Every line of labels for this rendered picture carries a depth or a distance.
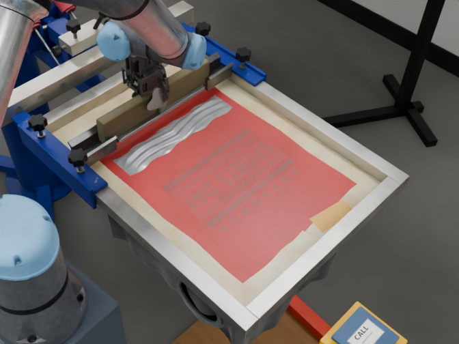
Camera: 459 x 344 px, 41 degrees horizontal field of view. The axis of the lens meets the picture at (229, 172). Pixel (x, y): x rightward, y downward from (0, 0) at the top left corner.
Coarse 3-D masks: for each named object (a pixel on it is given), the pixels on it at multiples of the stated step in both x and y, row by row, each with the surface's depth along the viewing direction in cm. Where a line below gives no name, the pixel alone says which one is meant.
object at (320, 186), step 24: (168, 120) 165; (216, 120) 165; (240, 120) 166; (192, 144) 159; (216, 144) 159; (288, 144) 160; (312, 168) 155; (288, 192) 150; (312, 192) 150; (336, 192) 150; (288, 216) 145; (312, 216) 145
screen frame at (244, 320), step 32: (96, 96) 165; (256, 96) 171; (320, 128) 160; (352, 160) 156; (384, 160) 153; (96, 192) 143; (384, 192) 146; (128, 224) 138; (352, 224) 140; (160, 256) 134; (320, 256) 134; (192, 288) 130; (288, 288) 128; (224, 320) 127; (256, 320) 123
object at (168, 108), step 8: (200, 88) 166; (184, 96) 164; (192, 96) 165; (176, 104) 162; (168, 112) 161; (144, 120) 157; (152, 120) 158; (136, 128) 155; (120, 136) 153; (128, 136) 154
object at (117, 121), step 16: (208, 64) 165; (176, 80) 159; (192, 80) 163; (144, 96) 154; (176, 96) 162; (112, 112) 150; (128, 112) 151; (144, 112) 156; (112, 128) 150; (128, 128) 155
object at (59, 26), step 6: (60, 18) 178; (48, 24) 176; (54, 24) 176; (60, 24) 177; (48, 30) 177; (54, 30) 175; (60, 30) 175; (66, 30) 175; (54, 36) 176; (90, 48) 170; (78, 54) 171
